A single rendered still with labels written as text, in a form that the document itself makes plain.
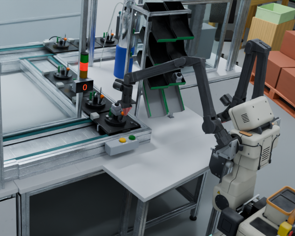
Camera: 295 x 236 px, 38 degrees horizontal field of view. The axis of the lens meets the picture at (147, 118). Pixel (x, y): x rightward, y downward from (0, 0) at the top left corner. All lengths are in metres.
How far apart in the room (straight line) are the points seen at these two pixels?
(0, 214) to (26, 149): 0.40
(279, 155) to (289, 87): 1.28
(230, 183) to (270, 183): 1.76
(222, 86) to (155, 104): 1.40
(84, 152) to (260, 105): 1.04
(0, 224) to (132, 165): 0.80
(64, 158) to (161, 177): 0.57
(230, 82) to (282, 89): 1.76
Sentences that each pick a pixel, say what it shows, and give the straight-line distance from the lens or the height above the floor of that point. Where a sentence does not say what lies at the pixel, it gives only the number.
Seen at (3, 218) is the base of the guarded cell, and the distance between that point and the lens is 2.50.
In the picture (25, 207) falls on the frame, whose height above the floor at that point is 0.71.
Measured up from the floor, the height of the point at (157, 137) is 0.86.
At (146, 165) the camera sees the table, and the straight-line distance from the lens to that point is 2.62.
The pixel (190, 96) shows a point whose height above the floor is 0.71.
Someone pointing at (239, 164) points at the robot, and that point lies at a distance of 2.53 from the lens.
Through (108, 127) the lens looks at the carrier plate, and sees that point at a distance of 2.74.
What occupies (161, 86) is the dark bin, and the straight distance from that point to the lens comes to 2.80.
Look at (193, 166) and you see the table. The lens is 2.69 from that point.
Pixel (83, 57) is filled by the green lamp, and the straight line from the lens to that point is 2.61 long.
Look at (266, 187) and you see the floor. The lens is 4.24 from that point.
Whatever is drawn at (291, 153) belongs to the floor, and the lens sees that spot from 4.91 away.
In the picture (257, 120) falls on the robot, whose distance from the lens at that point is 2.38.
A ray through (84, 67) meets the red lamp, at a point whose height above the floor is 1.33.
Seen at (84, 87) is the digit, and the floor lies 1.20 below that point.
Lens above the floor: 2.35
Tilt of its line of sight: 29 degrees down
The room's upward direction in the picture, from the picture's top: 8 degrees clockwise
